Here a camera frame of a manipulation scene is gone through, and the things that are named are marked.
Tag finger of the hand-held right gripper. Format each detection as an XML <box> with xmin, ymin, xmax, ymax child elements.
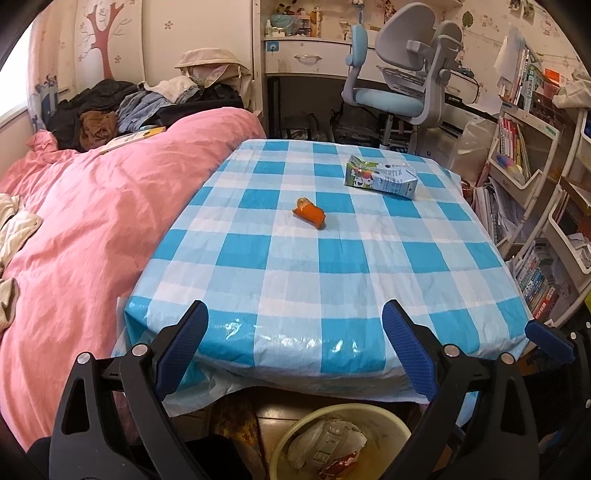
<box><xmin>525</xmin><ymin>320</ymin><xmax>591</xmax><ymax>370</ymax></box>

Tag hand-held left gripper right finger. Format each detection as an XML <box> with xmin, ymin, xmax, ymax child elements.
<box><xmin>382</xmin><ymin>299</ymin><xmax>541</xmax><ymax>480</ymax></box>

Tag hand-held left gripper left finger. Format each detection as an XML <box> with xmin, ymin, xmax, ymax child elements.
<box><xmin>48</xmin><ymin>300</ymin><xmax>211</xmax><ymax>480</ymax></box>

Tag yellow plastic trash bin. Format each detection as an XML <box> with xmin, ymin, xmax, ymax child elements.
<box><xmin>269</xmin><ymin>404</ymin><xmax>413</xmax><ymax>480</ymax></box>

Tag clear plastic bottle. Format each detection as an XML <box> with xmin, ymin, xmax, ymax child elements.
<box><xmin>287</xmin><ymin>419</ymin><xmax>368</xmax><ymax>469</ymax></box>

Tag red snack wrapper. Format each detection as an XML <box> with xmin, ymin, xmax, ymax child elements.
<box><xmin>318</xmin><ymin>450</ymin><xmax>361</xmax><ymax>478</ymax></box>

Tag yellow brown patterned cloth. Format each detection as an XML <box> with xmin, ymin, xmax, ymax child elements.
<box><xmin>215</xmin><ymin>397</ymin><xmax>259</xmax><ymax>462</ymax></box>

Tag blue white checked tablecloth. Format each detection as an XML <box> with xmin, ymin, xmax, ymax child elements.
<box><xmin>113</xmin><ymin>138</ymin><xmax>534</xmax><ymax>418</ymax></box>

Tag stack of papers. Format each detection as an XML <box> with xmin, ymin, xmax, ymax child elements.
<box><xmin>471</xmin><ymin>178</ymin><xmax>511</xmax><ymax>241</ymax></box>

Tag pink blanket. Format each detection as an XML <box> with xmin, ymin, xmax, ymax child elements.
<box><xmin>0</xmin><ymin>107</ymin><xmax>267</xmax><ymax>450</ymax></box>

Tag small orange peel piece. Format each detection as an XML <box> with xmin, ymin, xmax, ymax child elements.
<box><xmin>292</xmin><ymin>198</ymin><xmax>327</xmax><ymax>230</ymax></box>

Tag green white drink carton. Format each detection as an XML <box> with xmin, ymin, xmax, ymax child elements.
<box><xmin>342</xmin><ymin>154</ymin><xmax>419</xmax><ymax>200</ymax></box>

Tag books in cart tray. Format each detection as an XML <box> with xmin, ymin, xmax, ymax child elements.
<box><xmin>499</xmin><ymin>115</ymin><xmax>532</xmax><ymax>174</ymax></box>

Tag white shelf cart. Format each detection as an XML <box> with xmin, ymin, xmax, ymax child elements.
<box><xmin>487</xmin><ymin>99</ymin><xmax>591</xmax><ymax>324</ymax></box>

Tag cream cloth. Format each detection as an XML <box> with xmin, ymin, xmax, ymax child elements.
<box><xmin>0</xmin><ymin>193</ymin><xmax>43</xmax><ymax>330</ymax></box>

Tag translucent plastic bag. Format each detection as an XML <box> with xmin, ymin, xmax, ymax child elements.
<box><xmin>450</xmin><ymin>115</ymin><xmax>497</xmax><ymax>181</ymax></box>

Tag yellow book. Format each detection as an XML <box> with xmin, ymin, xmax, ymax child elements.
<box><xmin>99</xmin><ymin>127</ymin><xmax>167</xmax><ymax>155</ymax></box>

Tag white cloth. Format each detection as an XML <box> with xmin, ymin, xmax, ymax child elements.
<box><xmin>551</xmin><ymin>80</ymin><xmax>591</xmax><ymax>109</ymax></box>

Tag grey blue office chair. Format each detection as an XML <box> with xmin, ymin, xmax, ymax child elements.
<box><xmin>342</xmin><ymin>2</ymin><xmax>465</xmax><ymax>153</ymax></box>

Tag pile of clothes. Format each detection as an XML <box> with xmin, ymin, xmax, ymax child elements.
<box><xmin>48</xmin><ymin>76</ymin><xmax>245</xmax><ymax>153</ymax></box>

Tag row of upright books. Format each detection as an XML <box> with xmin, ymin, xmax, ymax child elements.
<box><xmin>496</xmin><ymin>46</ymin><xmax>546</xmax><ymax>109</ymax></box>

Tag beige bag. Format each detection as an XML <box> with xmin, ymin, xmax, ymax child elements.
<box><xmin>175</xmin><ymin>48</ymin><xmax>252</xmax><ymax>88</ymax></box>

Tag white paper sheet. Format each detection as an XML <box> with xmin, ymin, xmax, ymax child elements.
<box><xmin>494</xmin><ymin>23</ymin><xmax>527</xmax><ymax>72</ymax></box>

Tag white desk with drawers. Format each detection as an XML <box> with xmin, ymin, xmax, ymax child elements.
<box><xmin>252</xmin><ymin>0</ymin><xmax>485</xmax><ymax>116</ymax></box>

